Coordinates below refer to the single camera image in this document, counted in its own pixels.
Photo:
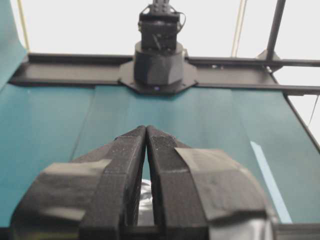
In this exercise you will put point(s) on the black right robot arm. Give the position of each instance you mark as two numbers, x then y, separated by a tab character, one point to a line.
158	66

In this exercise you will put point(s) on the black aluminium frame rail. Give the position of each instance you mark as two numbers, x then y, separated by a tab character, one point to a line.
231	105

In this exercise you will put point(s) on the silver foil zip bag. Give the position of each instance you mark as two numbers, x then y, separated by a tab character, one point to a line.
145	210

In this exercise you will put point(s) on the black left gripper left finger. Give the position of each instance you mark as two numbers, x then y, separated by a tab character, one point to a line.
89	198

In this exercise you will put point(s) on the light blue tape strip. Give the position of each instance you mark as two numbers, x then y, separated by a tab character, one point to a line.
271	184

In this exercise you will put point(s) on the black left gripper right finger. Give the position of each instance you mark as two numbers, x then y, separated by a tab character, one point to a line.
203	194

